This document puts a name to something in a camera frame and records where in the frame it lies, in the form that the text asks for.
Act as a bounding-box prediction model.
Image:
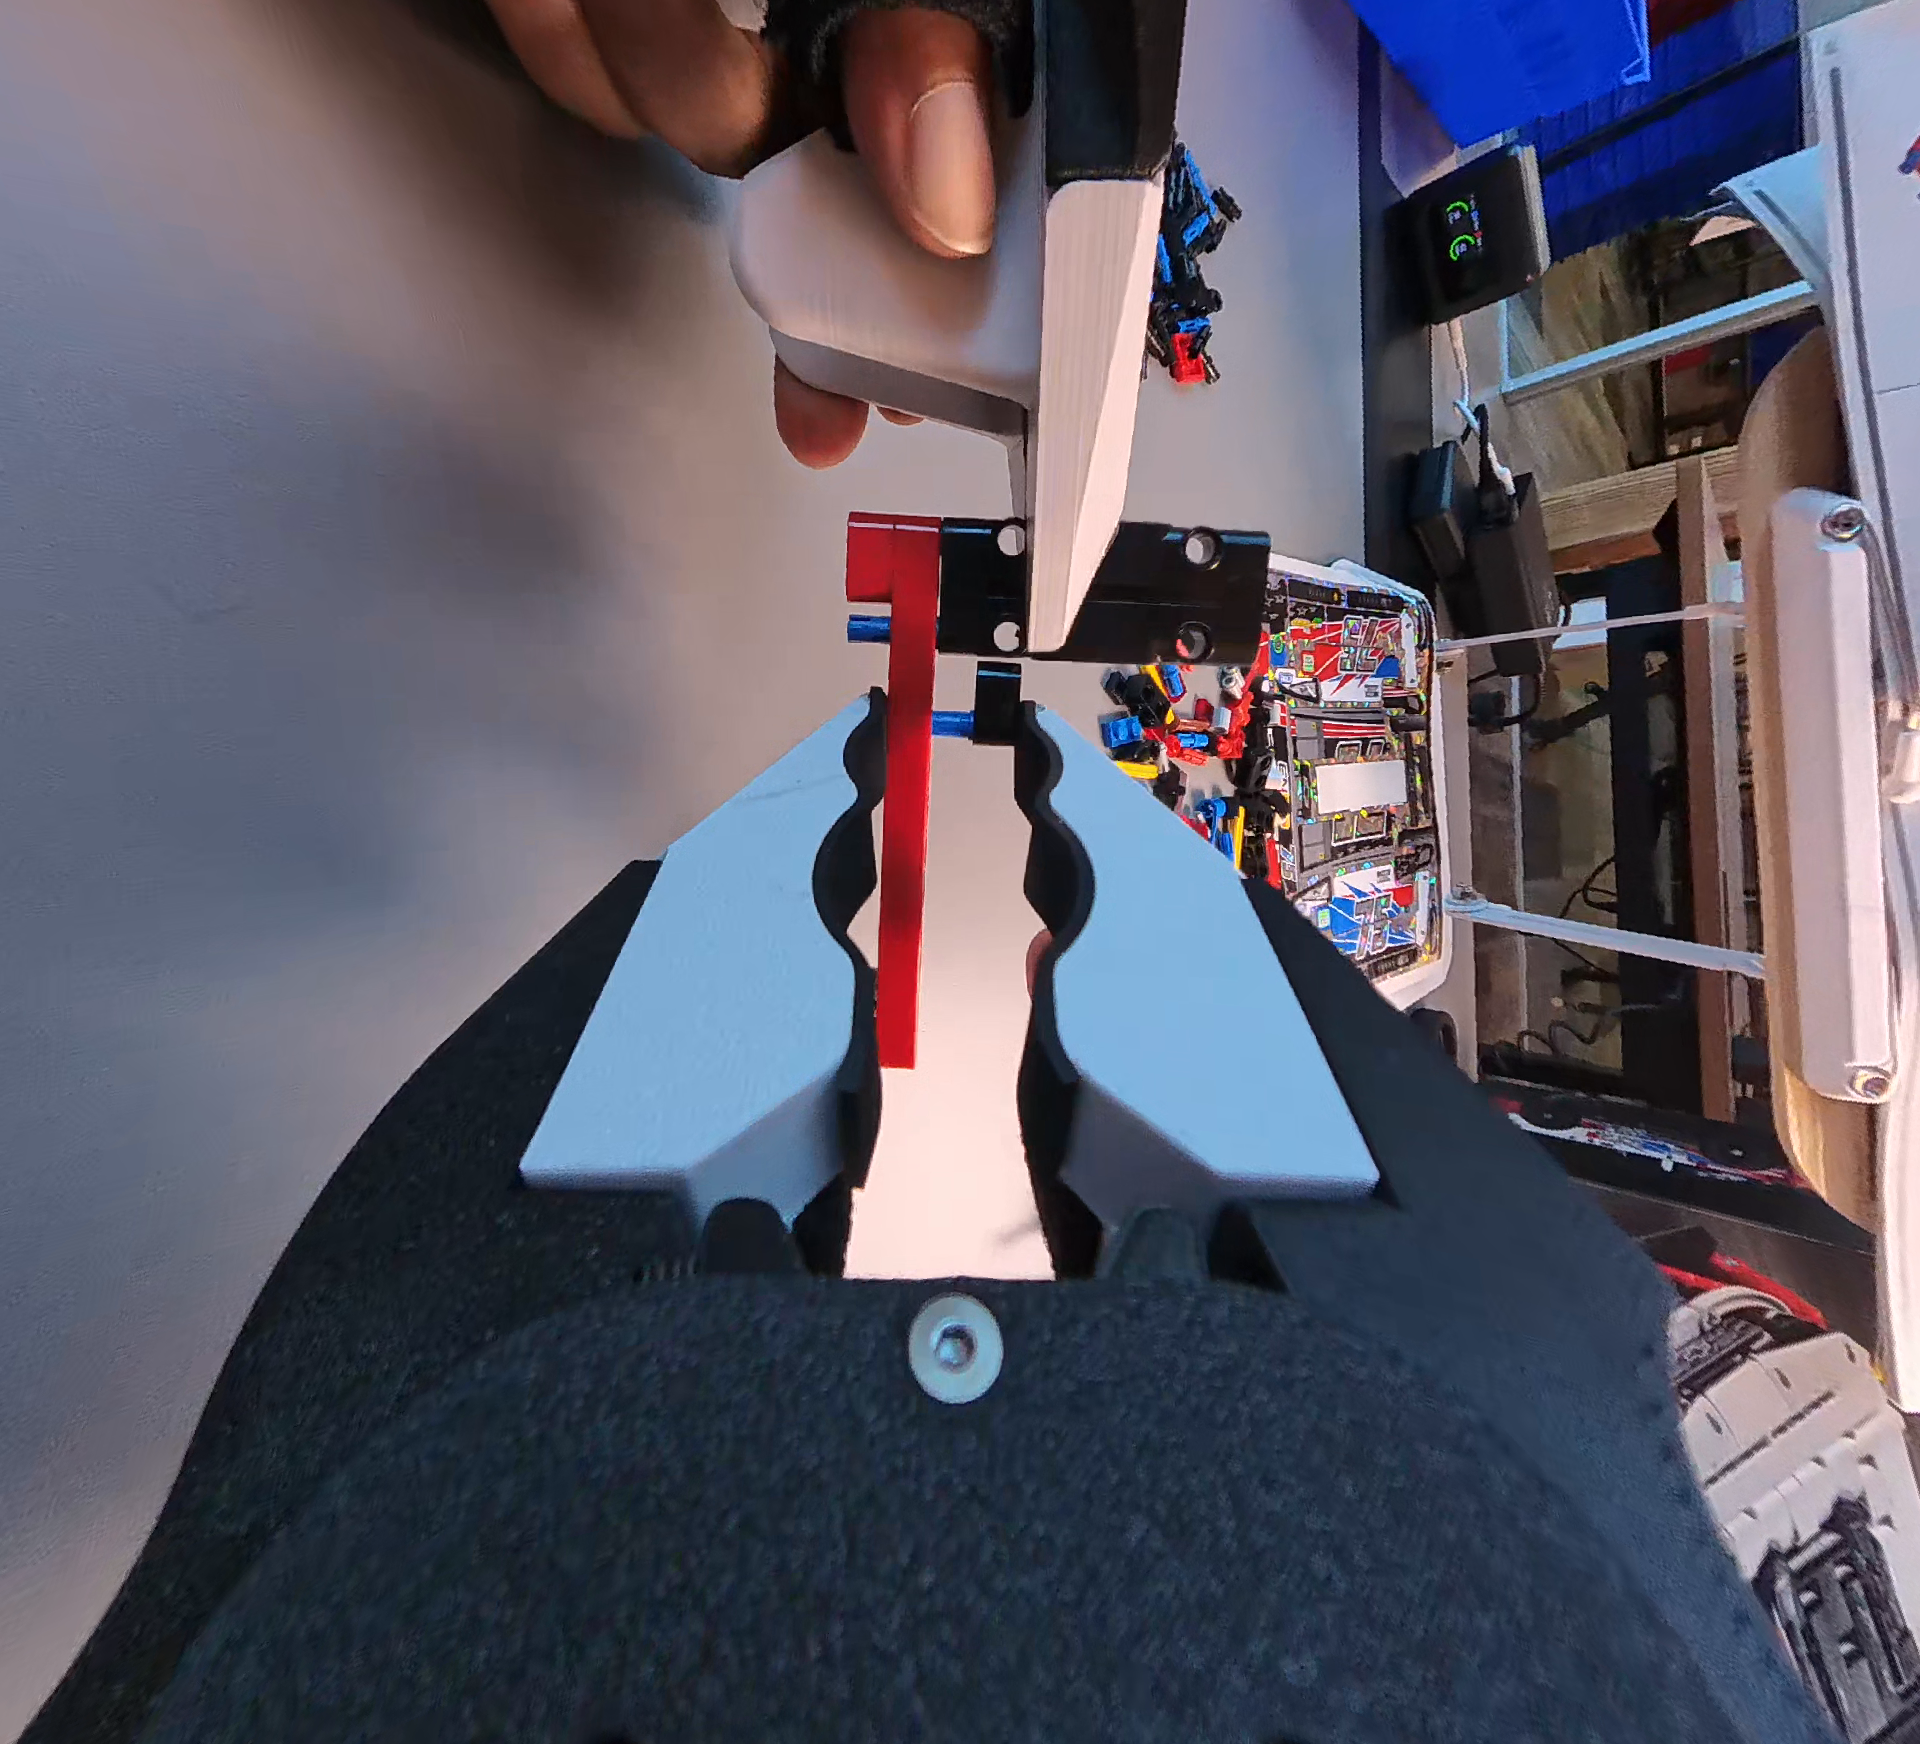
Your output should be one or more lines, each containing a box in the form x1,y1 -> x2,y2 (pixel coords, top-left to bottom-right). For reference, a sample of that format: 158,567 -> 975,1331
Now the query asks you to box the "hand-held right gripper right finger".
1017,699 -> 1383,1243

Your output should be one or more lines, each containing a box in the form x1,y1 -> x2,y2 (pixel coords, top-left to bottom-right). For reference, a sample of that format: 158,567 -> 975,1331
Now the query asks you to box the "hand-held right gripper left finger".
516,686 -> 888,1243

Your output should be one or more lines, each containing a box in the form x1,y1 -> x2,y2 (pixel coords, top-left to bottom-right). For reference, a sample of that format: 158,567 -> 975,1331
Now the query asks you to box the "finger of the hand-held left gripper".
1026,180 -> 1173,653

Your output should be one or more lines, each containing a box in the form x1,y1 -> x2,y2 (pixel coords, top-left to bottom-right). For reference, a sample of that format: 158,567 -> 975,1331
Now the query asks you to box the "black lego panel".
936,516 -> 1275,666

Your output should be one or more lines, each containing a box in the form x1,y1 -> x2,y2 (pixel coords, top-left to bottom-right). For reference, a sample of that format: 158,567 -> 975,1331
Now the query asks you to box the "long red lego beam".
884,516 -> 941,1072

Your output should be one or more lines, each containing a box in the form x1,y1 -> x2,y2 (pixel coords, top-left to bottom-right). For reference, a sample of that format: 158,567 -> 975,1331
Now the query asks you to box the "pile of mixed lego pieces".
1103,659 -> 1293,875

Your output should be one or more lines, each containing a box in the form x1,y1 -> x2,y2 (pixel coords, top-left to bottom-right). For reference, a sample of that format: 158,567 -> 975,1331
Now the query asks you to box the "black lego box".
1500,1084 -> 1920,1744

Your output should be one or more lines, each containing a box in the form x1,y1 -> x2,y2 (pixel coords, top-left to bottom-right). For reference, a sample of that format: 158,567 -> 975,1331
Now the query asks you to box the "lego instruction booklet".
1716,18 -> 1920,1407

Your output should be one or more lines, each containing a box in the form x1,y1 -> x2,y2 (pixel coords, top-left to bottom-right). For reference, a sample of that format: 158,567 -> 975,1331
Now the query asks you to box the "pile of black blue pins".
1147,142 -> 1244,387

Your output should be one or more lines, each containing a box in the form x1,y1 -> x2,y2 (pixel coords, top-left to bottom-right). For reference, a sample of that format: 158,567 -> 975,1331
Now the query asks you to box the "colourful sticker sheet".
1244,558 -> 1450,1011

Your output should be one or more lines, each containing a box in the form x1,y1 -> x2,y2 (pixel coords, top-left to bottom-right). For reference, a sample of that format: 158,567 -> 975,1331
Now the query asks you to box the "black device with green display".
1402,145 -> 1550,326

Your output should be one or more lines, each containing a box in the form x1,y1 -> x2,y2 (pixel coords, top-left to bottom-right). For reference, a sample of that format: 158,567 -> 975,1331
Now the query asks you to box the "black charger with cable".
1402,400 -> 1567,684

